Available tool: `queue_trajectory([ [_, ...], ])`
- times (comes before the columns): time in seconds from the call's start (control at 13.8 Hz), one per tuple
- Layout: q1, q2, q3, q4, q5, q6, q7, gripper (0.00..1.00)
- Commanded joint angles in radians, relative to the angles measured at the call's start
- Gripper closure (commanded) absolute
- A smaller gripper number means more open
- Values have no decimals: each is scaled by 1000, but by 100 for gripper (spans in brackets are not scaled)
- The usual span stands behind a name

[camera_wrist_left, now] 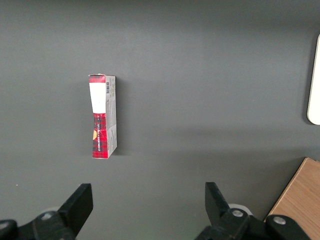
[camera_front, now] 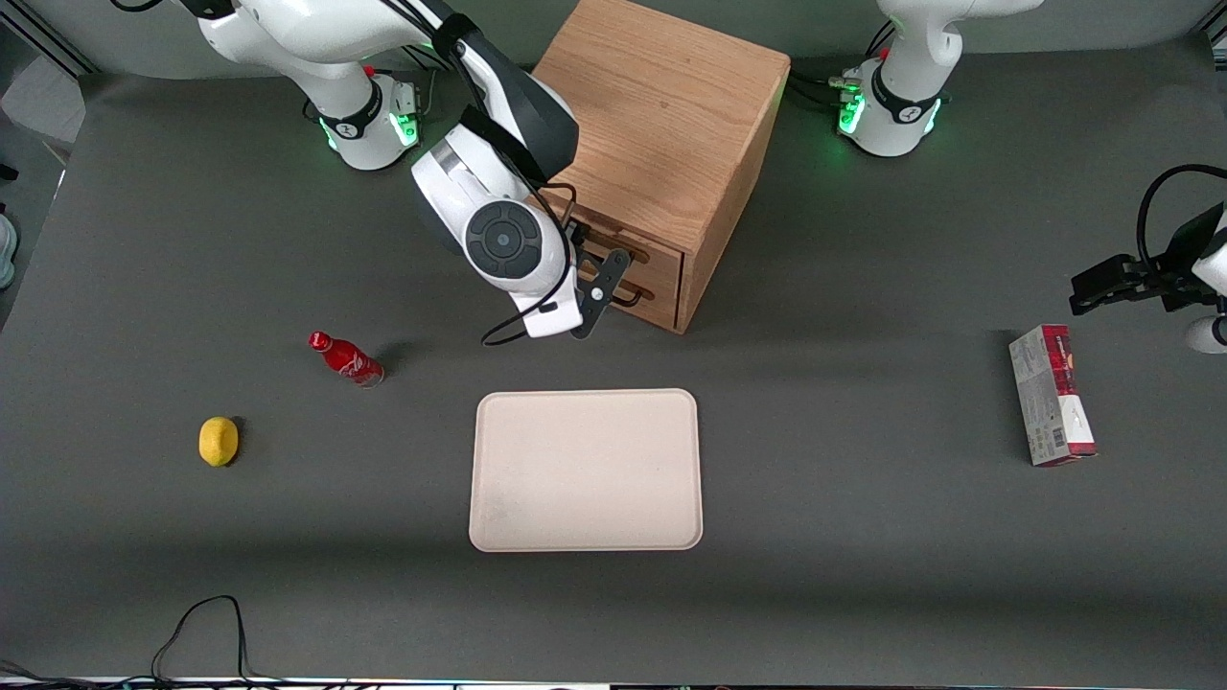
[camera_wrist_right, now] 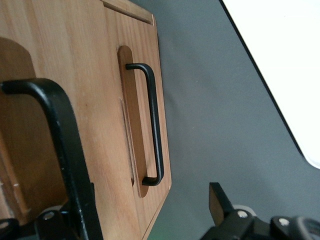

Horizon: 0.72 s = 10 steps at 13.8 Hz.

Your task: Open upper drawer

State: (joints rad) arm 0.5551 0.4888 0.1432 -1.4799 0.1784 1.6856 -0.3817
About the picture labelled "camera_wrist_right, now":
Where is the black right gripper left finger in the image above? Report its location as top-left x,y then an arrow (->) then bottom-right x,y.
59,201 -> 74,227

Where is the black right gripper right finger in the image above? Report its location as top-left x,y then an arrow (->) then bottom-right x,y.
209,182 -> 235,227

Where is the black metal drawer handle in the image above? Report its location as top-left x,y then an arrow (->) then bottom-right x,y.
0,77 -> 104,240
125,63 -> 165,187

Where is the wooden drawer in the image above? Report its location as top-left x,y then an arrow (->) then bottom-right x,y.
102,0 -> 173,240
0,0 -> 145,240

